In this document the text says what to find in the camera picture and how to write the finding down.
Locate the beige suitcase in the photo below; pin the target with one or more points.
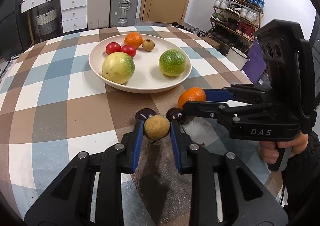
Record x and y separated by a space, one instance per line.
98 14

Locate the white drawer desk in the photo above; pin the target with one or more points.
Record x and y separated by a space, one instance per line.
71 14

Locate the purple bag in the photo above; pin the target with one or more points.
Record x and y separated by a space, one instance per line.
256 65

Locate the wooden shoe rack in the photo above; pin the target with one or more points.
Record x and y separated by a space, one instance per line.
235 21

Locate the yellowish green passion fruit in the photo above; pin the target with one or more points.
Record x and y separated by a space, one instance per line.
118 67

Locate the woven laundry basket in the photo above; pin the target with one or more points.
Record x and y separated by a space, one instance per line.
47 22

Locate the orange mandarin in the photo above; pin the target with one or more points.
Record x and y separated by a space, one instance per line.
191 94
133 39

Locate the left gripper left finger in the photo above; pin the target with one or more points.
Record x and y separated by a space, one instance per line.
88 190

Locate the white bucket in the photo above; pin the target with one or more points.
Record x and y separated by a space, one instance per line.
237 57

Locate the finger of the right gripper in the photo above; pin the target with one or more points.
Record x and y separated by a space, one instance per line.
220 94
223 112

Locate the silver suitcase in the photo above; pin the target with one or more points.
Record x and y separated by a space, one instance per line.
123 13

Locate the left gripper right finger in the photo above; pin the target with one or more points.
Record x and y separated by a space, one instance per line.
224 190

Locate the red cherry tomato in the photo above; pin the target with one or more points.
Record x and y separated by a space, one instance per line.
112 47
130 50

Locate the stemmed dark cherry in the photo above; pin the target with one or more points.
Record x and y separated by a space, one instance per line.
176 114

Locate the small longan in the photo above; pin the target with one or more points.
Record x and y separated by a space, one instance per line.
156 127

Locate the large longan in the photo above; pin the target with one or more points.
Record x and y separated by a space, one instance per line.
148 45

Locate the checkered tablecloth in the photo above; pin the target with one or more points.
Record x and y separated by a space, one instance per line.
54 106

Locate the cream oval plate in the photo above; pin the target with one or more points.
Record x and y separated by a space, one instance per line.
147 77

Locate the person's right hand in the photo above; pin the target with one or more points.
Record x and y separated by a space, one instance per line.
270 154

